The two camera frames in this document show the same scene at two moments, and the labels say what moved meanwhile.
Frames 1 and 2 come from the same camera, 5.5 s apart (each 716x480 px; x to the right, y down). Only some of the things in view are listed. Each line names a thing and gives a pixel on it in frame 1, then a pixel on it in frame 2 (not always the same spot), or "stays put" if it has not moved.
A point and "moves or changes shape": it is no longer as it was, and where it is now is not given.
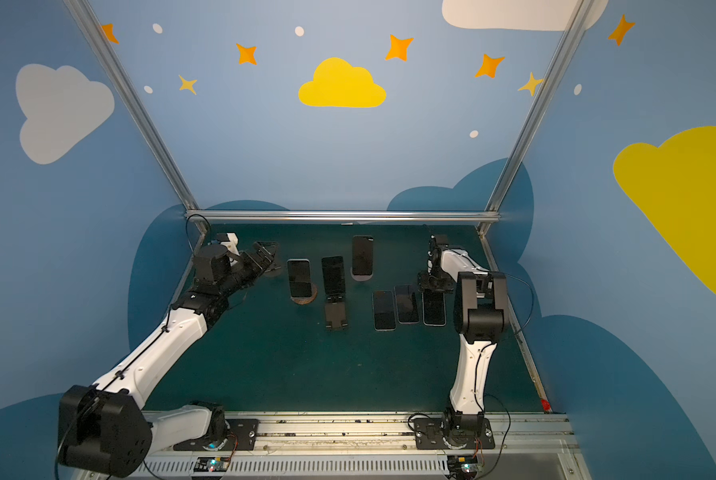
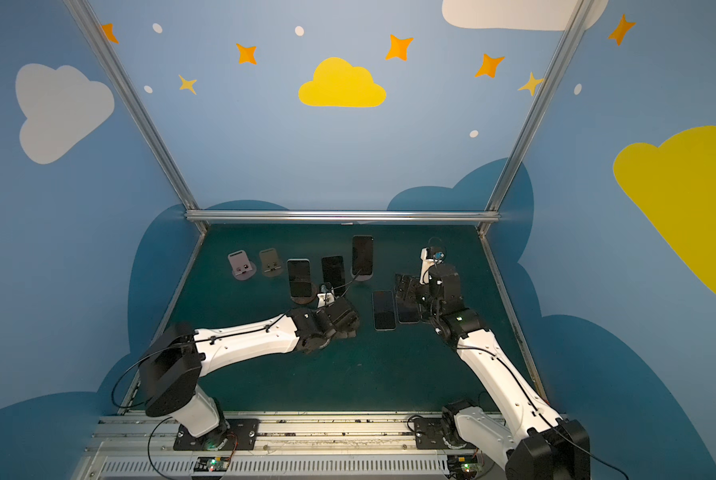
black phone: [408, 303] stays put
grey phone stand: [275, 271] moves or changes shape
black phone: [384, 310] stays put
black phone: [334, 275] stays put
